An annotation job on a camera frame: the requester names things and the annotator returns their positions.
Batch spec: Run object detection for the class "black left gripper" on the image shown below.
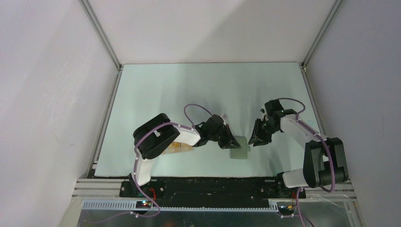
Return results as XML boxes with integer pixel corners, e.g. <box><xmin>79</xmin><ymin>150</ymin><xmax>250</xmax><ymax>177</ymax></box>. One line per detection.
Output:
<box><xmin>208</xmin><ymin>124</ymin><xmax>241</xmax><ymax>149</ymax></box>

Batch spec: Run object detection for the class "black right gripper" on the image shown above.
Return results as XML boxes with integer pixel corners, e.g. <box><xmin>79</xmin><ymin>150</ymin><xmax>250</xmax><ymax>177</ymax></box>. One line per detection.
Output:
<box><xmin>248</xmin><ymin>118</ymin><xmax>279</xmax><ymax>147</ymax></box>

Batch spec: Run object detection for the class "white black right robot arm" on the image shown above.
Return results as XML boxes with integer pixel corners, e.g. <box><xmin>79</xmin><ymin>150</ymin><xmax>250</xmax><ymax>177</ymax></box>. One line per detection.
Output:
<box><xmin>248</xmin><ymin>99</ymin><xmax>349</xmax><ymax>198</ymax></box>

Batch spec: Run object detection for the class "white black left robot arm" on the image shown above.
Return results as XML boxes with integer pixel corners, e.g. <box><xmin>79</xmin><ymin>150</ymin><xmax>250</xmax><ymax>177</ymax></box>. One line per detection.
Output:
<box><xmin>131</xmin><ymin>113</ymin><xmax>241</xmax><ymax>197</ymax></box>

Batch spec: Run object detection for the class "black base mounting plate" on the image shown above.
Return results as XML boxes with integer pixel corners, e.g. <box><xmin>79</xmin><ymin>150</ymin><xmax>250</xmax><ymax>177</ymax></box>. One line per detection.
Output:
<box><xmin>119</xmin><ymin>177</ymin><xmax>297</xmax><ymax>209</ymax></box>

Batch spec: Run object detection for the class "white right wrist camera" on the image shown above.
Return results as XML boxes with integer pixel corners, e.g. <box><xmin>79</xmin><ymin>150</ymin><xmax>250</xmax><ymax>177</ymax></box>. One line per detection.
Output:
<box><xmin>260</xmin><ymin>108</ymin><xmax>268</xmax><ymax>121</ymax></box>

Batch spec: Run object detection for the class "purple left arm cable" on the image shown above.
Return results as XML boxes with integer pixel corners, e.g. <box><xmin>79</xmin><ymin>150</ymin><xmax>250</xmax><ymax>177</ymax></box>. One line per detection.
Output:
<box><xmin>133</xmin><ymin>104</ymin><xmax>214</xmax><ymax>217</ymax></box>

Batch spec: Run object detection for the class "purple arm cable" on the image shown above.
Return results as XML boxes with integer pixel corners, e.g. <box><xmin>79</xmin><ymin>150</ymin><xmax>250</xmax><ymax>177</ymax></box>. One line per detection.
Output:
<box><xmin>133</xmin><ymin>104</ymin><xmax>214</xmax><ymax>217</ymax></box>
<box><xmin>277</xmin><ymin>97</ymin><xmax>336</xmax><ymax>227</ymax></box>

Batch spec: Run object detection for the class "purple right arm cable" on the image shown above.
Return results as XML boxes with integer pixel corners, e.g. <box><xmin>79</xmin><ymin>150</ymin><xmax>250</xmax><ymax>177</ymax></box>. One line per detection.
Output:
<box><xmin>277</xmin><ymin>97</ymin><xmax>336</xmax><ymax>227</ymax></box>

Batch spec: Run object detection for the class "aluminium frame rail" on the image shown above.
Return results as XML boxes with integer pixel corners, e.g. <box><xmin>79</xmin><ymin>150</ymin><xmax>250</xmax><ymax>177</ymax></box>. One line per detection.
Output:
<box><xmin>73</xmin><ymin>172</ymin><xmax>356</xmax><ymax>213</ymax></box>

